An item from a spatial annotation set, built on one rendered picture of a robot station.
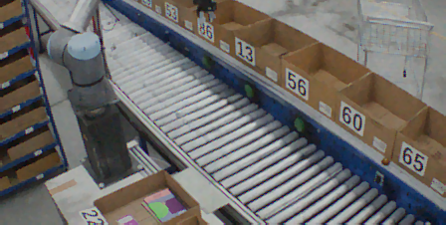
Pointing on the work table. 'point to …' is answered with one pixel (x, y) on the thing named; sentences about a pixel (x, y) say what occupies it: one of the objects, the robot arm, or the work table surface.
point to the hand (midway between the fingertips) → (205, 21)
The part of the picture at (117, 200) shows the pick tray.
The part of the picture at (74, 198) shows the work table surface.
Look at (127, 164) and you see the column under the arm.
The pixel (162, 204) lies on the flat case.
